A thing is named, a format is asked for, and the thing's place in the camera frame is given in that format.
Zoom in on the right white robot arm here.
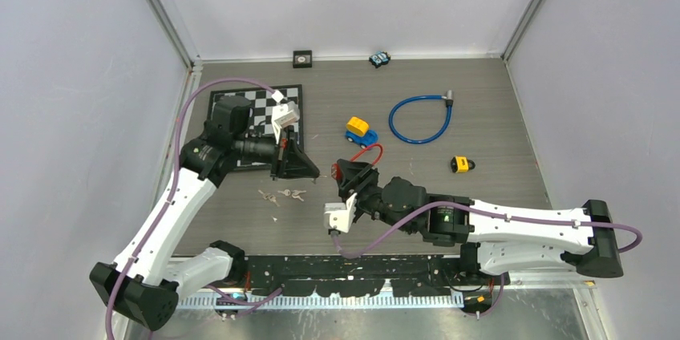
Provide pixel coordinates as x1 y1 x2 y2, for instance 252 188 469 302
324 160 624 285

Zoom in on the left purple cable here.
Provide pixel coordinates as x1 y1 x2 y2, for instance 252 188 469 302
104 77 285 340

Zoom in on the silver key bunch left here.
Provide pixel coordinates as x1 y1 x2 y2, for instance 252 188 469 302
258 189 280 207

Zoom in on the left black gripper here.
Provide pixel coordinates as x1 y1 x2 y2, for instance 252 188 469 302
233 124 320 181

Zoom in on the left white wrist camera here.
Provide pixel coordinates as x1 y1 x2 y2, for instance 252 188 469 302
271 102 301 143

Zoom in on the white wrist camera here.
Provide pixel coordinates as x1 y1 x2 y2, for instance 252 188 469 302
323 193 357 233
271 102 301 143

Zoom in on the blue cable lock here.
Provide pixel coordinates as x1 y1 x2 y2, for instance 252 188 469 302
387 90 455 145

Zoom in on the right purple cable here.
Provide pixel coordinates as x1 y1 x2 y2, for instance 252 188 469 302
330 200 644 261

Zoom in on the silver key bunch right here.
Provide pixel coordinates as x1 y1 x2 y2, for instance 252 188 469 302
277 189 307 202

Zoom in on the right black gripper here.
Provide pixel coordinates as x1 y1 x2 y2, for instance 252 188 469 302
335 159 416 235

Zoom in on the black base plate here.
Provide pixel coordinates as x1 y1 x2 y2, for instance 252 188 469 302
211 255 502 298

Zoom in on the small black square box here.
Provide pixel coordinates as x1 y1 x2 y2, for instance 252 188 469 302
292 50 313 68

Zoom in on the silver key bunch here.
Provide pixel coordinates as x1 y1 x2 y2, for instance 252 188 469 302
277 189 307 202
258 189 280 207

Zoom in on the yellow black padlock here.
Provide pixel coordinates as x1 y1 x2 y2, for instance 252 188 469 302
450 156 476 173

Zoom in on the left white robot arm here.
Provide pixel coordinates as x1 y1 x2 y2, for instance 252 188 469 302
89 91 320 331

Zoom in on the small blue toy car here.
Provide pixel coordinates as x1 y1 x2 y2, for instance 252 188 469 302
368 51 391 68

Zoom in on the black white chessboard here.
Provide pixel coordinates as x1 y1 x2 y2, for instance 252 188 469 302
207 84 305 148

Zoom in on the red cable padlock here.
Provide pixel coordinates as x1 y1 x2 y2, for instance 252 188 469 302
330 143 384 180

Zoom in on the purple cable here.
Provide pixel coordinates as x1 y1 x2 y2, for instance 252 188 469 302
330 200 644 261
104 77 285 340

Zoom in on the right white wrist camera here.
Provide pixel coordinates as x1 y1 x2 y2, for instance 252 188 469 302
323 193 357 233

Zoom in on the blue yellow toy car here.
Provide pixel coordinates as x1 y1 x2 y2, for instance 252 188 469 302
345 116 378 148

